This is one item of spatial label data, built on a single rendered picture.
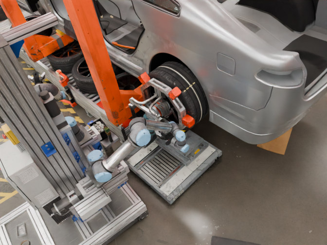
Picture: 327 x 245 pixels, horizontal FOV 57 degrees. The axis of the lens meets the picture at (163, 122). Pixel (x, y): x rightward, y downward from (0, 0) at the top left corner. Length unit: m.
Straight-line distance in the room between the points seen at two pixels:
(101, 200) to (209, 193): 1.21
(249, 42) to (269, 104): 0.47
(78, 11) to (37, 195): 1.42
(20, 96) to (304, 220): 2.62
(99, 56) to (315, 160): 2.47
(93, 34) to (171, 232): 1.93
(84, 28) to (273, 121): 1.62
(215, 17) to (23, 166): 1.68
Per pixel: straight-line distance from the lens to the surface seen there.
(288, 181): 3.39
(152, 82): 2.69
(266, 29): 3.57
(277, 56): 2.06
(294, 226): 3.16
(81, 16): 2.50
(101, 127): 3.21
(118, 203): 3.05
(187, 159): 3.28
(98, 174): 2.25
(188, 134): 3.37
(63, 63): 4.55
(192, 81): 2.65
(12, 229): 3.37
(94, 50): 2.65
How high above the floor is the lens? 2.81
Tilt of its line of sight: 47 degrees down
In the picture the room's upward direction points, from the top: 10 degrees counter-clockwise
